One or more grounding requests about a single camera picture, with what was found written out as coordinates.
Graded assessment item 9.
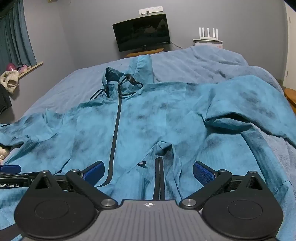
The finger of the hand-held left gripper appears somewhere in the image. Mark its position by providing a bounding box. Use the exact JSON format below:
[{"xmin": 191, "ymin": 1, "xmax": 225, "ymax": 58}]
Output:
[{"xmin": 0, "ymin": 164, "xmax": 22, "ymax": 174}]

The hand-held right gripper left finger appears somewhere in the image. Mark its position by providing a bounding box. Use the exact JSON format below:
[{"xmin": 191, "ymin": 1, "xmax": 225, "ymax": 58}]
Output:
[{"xmin": 28, "ymin": 161, "xmax": 117, "ymax": 209}]

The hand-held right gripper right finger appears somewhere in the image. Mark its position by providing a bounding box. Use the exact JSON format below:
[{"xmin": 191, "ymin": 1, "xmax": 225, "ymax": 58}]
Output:
[{"xmin": 180, "ymin": 161, "xmax": 267, "ymax": 210}]

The teal hooded jacket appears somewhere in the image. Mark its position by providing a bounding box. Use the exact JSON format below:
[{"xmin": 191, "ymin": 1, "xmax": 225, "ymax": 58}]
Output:
[{"xmin": 0, "ymin": 54, "xmax": 296, "ymax": 241}]

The beige plush toy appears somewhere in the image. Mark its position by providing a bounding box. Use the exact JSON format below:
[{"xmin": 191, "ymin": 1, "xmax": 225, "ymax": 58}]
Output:
[{"xmin": 0, "ymin": 146, "xmax": 11, "ymax": 161}]

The black cloth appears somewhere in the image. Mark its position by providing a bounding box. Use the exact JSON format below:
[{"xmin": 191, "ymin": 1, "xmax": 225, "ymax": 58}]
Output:
[{"xmin": 0, "ymin": 84, "xmax": 13, "ymax": 115}]

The beige knitted cloth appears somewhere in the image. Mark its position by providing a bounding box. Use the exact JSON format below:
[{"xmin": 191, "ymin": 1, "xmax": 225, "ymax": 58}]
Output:
[{"xmin": 0, "ymin": 70, "xmax": 19, "ymax": 94}]

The wooden windowsill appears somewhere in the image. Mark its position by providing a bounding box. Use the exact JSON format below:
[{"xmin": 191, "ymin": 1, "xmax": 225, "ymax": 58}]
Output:
[{"xmin": 18, "ymin": 61, "xmax": 44, "ymax": 78}]

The light blue fleece blanket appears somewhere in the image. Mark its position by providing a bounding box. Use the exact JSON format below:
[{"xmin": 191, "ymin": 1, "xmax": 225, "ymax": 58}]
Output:
[{"xmin": 0, "ymin": 45, "xmax": 296, "ymax": 241}]

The brown wooden stool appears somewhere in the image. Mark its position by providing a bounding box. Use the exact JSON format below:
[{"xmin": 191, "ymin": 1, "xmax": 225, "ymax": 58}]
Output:
[{"xmin": 284, "ymin": 88, "xmax": 296, "ymax": 107}]

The small white cabinet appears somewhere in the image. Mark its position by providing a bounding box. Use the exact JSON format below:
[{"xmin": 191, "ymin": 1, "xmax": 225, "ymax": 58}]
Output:
[{"xmin": 193, "ymin": 39, "xmax": 224, "ymax": 49}]

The wooden television stand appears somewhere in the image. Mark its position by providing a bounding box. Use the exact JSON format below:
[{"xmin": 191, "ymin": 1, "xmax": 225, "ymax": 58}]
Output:
[{"xmin": 125, "ymin": 48, "xmax": 165, "ymax": 58}]

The blue window curtain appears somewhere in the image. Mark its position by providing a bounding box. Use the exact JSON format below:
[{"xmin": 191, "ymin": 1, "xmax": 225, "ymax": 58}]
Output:
[{"xmin": 0, "ymin": 0, "xmax": 37, "ymax": 75}]

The white router with antennas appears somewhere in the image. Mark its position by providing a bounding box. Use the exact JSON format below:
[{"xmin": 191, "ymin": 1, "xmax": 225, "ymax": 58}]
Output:
[{"xmin": 199, "ymin": 27, "xmax": 220, "ymax": 41}]

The black flat screen television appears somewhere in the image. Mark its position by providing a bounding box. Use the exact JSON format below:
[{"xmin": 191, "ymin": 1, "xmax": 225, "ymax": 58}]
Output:
[{"xmin": 112, "ymin": 13, "xmax": 171, "ymax": 52}]

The white door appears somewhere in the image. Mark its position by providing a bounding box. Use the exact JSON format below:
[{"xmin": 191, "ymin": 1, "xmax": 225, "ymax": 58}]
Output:
[{"xmin": 280, "ymin": 2, "xmax": 296, "ymax": 88}]

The black television cable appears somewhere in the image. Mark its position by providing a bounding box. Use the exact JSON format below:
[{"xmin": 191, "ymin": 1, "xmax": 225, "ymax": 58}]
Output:
[{"xmin": 170, "ymin": 41, "xmax": 186, "ymax": 50}]

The white wall power strip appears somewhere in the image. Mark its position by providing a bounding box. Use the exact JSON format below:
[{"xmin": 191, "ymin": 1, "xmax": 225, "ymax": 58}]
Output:
[{"xmin": 138, "ymin": 6, "xmax": 164, "ymax": 15}]

